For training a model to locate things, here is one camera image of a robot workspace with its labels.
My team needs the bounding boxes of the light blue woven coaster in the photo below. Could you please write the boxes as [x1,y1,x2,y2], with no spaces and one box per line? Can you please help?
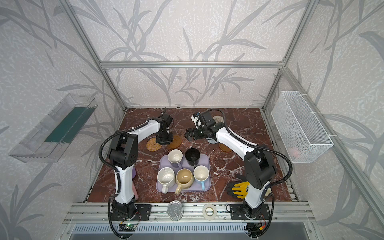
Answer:
[207,138,218,144]

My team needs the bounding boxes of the brown wooden coaster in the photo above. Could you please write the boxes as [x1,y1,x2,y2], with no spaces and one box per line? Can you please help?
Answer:
[219,143,232,153]
[167,135,182,150]

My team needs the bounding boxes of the white mug lavender handle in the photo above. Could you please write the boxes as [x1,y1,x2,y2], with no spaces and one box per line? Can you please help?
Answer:
[168,149,184,169]

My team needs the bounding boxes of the white patterned round coaster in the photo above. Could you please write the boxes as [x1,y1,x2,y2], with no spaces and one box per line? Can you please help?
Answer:
[213,116,224,124]

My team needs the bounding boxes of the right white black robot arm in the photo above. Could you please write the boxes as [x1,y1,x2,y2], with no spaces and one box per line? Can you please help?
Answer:
[185,109,293,215]

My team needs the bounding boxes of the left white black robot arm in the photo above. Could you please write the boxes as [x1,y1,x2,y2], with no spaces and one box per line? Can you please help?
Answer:
[99,112,173,218]

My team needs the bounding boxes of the black mug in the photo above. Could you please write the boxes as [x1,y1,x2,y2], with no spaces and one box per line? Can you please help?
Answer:
[185,148,201,168]

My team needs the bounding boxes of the large white mug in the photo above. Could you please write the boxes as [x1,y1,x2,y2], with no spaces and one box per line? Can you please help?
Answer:
[157,167,176,194]

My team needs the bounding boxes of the purple pink spatula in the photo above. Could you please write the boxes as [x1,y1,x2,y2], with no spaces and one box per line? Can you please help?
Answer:
[131,166,140,202]

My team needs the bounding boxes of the beige mug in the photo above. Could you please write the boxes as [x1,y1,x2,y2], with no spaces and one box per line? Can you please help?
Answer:
[175,169,194,195]

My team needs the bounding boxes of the yellow black work glove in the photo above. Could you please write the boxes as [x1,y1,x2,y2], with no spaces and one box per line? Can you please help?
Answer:
[225,174,250,199]

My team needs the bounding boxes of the clear glass jar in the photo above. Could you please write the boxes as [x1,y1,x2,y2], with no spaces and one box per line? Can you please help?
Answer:
[167,201,184,221]

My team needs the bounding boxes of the white tape roll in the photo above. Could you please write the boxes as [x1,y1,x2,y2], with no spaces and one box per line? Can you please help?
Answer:
[202,204,217,221]

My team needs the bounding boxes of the pink object in basket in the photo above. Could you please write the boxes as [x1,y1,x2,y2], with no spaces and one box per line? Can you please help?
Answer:
[289,147,302,159]

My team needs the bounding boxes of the green lit circuit board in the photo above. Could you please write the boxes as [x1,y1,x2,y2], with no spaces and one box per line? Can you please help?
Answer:
[119,222,139,232]

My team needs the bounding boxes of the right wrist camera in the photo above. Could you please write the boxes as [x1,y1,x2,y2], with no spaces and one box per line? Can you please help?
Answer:
[191,113,204,129]

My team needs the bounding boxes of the white mug blue handle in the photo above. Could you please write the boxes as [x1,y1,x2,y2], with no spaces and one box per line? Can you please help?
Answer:
[194,166,210,191]

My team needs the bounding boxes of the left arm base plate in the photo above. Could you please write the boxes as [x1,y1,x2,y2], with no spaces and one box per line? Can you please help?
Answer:
[110,204,152,222]

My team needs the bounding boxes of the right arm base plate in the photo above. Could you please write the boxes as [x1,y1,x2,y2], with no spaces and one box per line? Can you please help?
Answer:
[229,203,271,221]

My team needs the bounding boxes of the white wire basket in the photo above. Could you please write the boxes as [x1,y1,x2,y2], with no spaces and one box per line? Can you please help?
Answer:
[271,91,334,164]

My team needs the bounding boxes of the clear wall shelf green mat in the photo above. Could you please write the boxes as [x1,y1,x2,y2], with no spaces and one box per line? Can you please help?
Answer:
[9,94,98,163]

